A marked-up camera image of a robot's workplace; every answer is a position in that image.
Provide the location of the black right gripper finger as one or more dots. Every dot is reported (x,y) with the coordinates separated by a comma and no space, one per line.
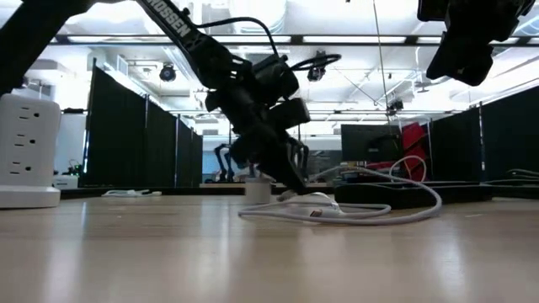
(463,63)

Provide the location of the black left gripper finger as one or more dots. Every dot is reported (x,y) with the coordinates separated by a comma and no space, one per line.
(269,155)
(302,155)

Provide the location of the white USB charger brick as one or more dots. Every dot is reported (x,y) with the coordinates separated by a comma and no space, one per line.
(257,191)

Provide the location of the white tower power strip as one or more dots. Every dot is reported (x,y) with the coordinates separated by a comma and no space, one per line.
(25,139)

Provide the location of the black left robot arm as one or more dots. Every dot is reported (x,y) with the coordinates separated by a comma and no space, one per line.
(185,29)

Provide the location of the small black robot arm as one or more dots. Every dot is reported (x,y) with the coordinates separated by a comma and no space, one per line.
(219,151)

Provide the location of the black monitor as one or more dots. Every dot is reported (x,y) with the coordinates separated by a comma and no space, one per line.
(366,141)

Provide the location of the black curtain partition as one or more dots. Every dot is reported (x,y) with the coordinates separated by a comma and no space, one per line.
(126,139)
(505,139)

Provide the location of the red panel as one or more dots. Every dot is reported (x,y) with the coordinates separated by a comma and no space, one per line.
(412,134)

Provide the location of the black light bar beam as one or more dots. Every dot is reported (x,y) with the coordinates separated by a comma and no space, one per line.
(358,40)

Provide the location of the white box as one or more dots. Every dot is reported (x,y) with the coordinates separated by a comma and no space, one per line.
(65,182)

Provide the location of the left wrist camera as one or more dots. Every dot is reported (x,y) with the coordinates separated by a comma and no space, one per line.
(275,78)

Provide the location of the black ceiling camera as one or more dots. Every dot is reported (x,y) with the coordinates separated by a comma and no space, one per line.
(316,73)

